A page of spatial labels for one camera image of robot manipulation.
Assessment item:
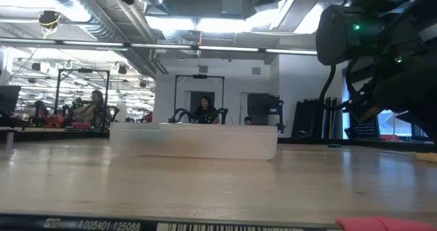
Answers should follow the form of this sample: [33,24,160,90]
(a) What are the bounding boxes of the yellow handled scissors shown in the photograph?
[416,151,437,163]

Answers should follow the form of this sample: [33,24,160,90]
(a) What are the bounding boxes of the black perforated cart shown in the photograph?
[344,116,380,139]

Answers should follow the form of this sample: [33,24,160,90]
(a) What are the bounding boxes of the black folded curtain panels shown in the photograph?
[292,96,344,139]

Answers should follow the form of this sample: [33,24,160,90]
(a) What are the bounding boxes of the pink soft object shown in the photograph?
[335,215,437,231]

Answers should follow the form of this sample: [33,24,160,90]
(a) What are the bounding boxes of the black equipment on stand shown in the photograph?
[247,93,286,127]

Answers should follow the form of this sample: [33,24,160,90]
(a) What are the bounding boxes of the grey ceiling box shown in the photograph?
[221,0,245,15]

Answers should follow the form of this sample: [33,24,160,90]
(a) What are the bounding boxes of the clear plastic pencil box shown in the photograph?
[109,122,279,161]

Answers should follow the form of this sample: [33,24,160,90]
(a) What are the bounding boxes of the black pencil with barcode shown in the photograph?
[0,213,342,231]

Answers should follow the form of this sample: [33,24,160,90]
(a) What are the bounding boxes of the black monitor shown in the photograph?
[0,85,22,115]

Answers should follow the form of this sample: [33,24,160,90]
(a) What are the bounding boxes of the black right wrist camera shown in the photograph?
[346,87,380,122]

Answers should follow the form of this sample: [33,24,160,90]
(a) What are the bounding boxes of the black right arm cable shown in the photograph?
[319,65,352,111]

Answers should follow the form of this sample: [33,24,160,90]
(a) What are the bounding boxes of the black aluminium table frame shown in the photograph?
[0,128,437,154]

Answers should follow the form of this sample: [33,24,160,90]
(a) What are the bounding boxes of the yellow black cable reel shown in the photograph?
[37,10,63,30]

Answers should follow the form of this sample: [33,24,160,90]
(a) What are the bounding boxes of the small grey post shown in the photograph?
[4,128,16,146]

